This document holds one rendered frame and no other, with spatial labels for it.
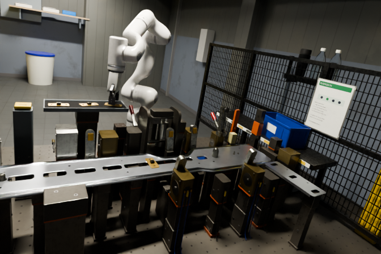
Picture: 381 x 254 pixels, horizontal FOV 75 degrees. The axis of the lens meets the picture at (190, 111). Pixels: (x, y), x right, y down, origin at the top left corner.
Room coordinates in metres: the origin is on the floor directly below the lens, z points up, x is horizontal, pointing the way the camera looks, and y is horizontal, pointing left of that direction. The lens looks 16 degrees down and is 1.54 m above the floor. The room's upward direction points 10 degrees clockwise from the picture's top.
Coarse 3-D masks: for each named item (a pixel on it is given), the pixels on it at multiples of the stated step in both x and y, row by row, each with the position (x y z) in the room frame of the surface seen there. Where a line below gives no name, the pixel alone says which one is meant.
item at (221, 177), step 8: (216, 176) 0.98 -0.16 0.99; (224, 176) 0.99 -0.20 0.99; (216, 184) 0.97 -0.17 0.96; (224, 184) 0.94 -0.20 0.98; (216, 192) 0.96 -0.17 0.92; (224, 192) 0.94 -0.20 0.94; (216, 200) 0.95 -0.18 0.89; (224, 200) 0.95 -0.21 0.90; (216, 208) 0.95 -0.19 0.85; (208, 216) 0.98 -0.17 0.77; (216, 216) 0.95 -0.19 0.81; (208, 224) 0.96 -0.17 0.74; (216, 224) 0.95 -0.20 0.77; (208, 232) 0.95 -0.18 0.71; (216, 232) 0.94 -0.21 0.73; (216, 240) 0.92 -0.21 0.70
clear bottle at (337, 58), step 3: (336, 51) 1.56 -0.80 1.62; (339, 51) 1.55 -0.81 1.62; (336, 54) 1.55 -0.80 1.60; (339, 54) 1.55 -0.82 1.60; (333, 57) 1.55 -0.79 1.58; (336, 57) 1.54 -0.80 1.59; (339, 57) 1.54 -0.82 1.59; (333, 60) 1.54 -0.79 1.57; (336, 60) 1.53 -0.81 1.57; (339, 60) 1.53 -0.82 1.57; (339, 63) 1.53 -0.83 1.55; (336, 72) 1.53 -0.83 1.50; (336, 75) 1.53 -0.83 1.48
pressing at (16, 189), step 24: (240, 144) 1.37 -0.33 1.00; (0, 168) 0.76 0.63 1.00; (24, 168) 0.78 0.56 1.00; (48, 168) 0.80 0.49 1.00; (72, 168) 0.83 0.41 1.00; (96, 168) 0.86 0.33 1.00; (144, 168) 0.92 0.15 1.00; (168, 168) 0.95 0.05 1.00; (192, 168) 0.99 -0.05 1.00; (216, 168) 1.03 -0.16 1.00; (0, 192) 0.64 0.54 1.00; (24, 192) 0.66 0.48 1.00
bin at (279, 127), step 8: (272, 112) 1.67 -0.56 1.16; (264, 120) 1.56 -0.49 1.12; (272, 120) 1.49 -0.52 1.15; (280, 120) 1.65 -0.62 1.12; (288, 120) 1.59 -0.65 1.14; (264, 128) 1.54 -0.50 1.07; (272, 128) 1.48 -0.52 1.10; (280, 128) 1.42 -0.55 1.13; (288, 128) 1.36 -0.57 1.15; (296, 128) 1.37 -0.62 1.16; (304, 128) 1.40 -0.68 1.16; (272, 136) 1.46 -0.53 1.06; (280, 136) 1.41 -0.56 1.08; (288, 136) 1.36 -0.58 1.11; (296, 136) 1.38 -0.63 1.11; (304, 136) 1.40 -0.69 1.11; (288, 144) 1.36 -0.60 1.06; (296, 144) 1.38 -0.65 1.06; (304, 144) 1.41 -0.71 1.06
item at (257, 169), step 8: (248, 168) 1.01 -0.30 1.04; (256, 168) 1.01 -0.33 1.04; (248, 176) 1.00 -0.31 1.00; (256, 176) 0.97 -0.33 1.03; (240, 184) 1.03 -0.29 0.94; (248, 184) 0.99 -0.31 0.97; (256, 184) 0.97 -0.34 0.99; (240, 192) 1.02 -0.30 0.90; (248, 192) 0.98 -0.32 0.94; (256, 192) 0.98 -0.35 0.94; (240, 200) 1.01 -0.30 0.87; (248, 200) 0.98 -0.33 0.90; (240, 208) 1.00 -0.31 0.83; (248, 208) 0.98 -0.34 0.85; (232, 216) 1.03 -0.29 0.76; (240, 216) 0.99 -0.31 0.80; (248, 216) 0.97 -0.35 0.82; (232, 224) 1.02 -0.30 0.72; (240, 224) 0.98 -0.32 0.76; (248, 224) 0.98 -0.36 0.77; (240, 232) 0.97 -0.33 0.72; (248, 232) 0.99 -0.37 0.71
